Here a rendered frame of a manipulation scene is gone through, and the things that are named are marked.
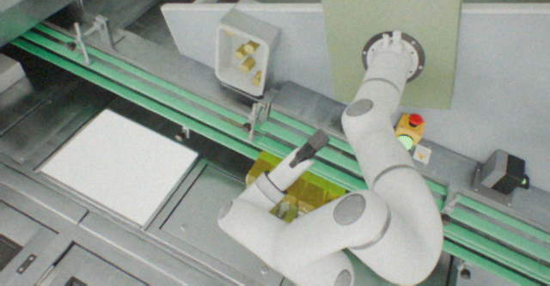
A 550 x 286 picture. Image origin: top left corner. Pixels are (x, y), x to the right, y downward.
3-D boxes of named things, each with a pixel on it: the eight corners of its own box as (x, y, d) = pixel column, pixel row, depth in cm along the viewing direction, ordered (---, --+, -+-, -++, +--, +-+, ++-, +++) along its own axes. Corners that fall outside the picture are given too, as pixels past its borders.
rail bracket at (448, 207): (443, 184, 114) (435, 222, 106) (455, 170, 109) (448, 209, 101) (456, 190, 114) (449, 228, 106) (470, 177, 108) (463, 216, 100)
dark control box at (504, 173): (482, 162, 119) (479, 184, 114) (498, 147, 113) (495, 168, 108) (510, 174, 118) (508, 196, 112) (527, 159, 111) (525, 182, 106)
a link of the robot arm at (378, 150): (417, 155, 64) (441, 220, 72) (375, 91, 84) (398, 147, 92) (362, 178, 65) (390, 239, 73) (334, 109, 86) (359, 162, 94)
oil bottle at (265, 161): (271, 142, 136) (241, 189, 123) (273, 132, 132) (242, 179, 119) (286, 149, 135) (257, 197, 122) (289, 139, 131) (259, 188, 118)
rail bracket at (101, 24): (115, 35, 149) (71, 69, 136) (106, -4, 136) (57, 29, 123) (126, 39, 148) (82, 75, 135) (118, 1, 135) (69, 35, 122)
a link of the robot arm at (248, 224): (323, 246, 75) (267, 220, 93) (278, 209, 69) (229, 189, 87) (299, 287, 72) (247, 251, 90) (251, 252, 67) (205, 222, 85)
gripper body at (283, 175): (285, 195, 97) (319, 163, 97) (280, 200, 87) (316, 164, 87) (265, 173, 98) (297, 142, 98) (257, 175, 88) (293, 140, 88)
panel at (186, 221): (106, 110, 151) (35, 175, 130) (105, 104, 149) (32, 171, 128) (322, 216, 135) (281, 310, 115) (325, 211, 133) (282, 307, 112)
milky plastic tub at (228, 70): (228, 63, 137) (214, 78, 132) (230, 8, 120) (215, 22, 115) (272, 82, 134) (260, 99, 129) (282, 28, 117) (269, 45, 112)
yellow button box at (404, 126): (395, 125, 124) (389, 142, 119) (405, 109, 118) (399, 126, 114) (417, 134, 123) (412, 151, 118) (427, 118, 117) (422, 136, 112)
